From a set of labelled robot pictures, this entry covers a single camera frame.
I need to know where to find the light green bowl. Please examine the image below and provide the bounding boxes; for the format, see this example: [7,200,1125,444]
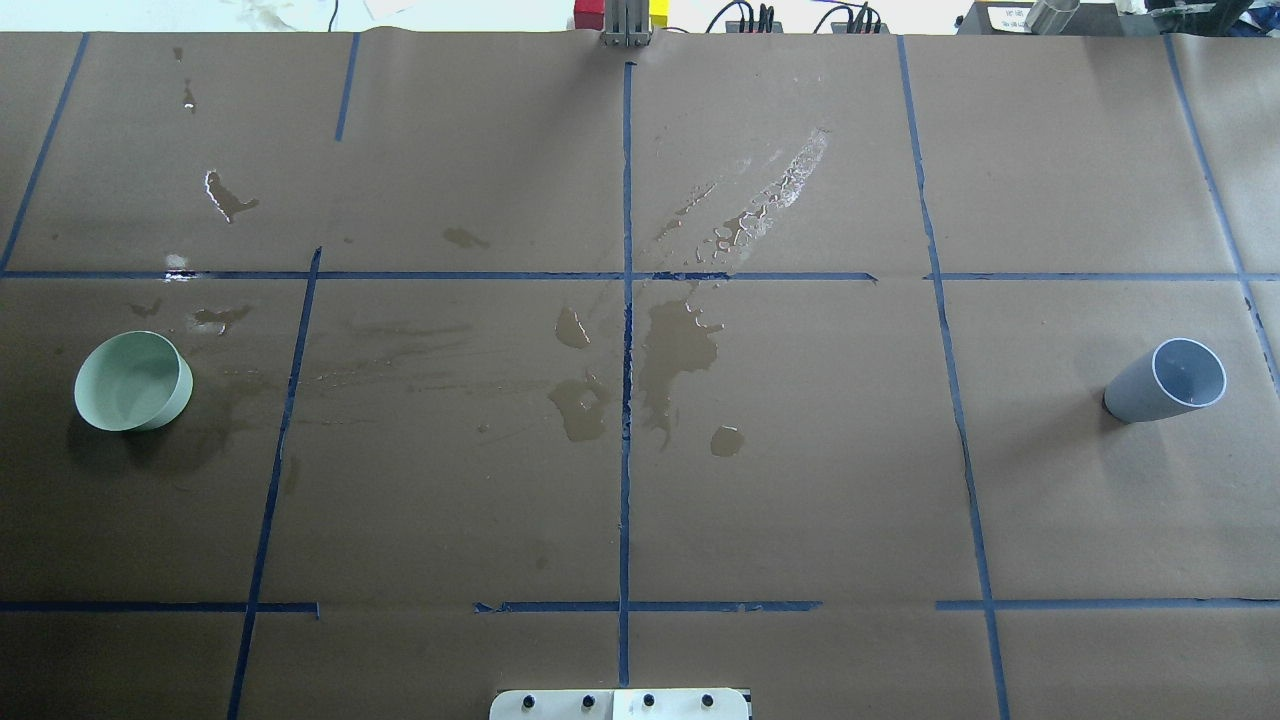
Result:
[73,331,195,432]

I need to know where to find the grey-blue plastic cup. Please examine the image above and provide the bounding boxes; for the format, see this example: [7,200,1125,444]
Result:
[1103,337,1228,424]

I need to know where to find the brown paper table cover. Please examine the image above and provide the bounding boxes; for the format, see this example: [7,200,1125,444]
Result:
[3,28,1277,719]

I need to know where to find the red block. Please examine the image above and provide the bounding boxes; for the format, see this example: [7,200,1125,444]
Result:
[572,0,605,31]

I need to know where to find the yellow block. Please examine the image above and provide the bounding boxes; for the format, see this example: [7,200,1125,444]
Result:
[648,0,671,28]

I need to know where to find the steel cup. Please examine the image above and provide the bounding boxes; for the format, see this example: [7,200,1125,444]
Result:
[1024,0,1082,36]

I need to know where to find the aluminium frame post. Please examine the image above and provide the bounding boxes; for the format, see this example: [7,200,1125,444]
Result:
[600,0,653,47]

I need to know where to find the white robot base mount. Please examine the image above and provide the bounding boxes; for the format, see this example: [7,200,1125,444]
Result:
[488,687,753,719]

